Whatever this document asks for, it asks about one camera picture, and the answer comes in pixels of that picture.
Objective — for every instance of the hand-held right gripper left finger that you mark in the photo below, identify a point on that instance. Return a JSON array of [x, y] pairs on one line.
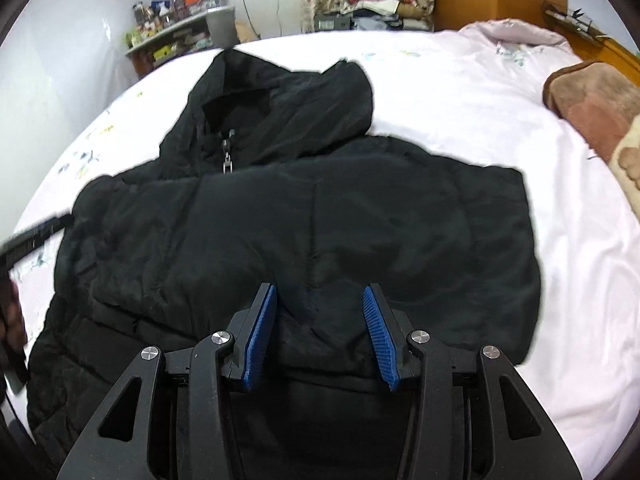
[[260, 340]]

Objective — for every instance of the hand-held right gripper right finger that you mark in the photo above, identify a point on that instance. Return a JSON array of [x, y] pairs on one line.
[[380, 340]]

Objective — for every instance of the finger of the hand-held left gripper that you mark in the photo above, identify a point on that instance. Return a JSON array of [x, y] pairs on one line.
[[62, 222]]

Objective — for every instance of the black padded jacket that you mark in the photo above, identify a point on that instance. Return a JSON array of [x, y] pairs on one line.
[[300, 210]]

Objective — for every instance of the pile of clothes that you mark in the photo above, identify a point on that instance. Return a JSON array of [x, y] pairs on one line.
[[380, 10]]

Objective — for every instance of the person's left hand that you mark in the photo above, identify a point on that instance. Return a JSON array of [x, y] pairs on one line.
[[14, 315]]

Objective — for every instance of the cluttered storage shelf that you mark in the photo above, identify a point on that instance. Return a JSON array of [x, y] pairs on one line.
[[170, 42]]

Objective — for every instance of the group of bottles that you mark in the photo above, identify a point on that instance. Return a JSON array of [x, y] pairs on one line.
[[150, 17]]

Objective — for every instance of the pink floral bedsheet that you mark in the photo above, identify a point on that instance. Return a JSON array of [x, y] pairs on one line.
[[450, 110]]

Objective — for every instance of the cardboard piece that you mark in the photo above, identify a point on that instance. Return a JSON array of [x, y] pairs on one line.
[[246, 31]]

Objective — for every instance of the brown bear print blanket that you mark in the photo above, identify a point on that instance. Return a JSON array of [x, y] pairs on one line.
[[590, 105]]

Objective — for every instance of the wooden headboard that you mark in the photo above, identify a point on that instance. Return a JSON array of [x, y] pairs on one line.
[[612, 55]]

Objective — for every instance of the wall rack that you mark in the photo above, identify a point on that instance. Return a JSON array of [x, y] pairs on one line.
[[575, 17]]

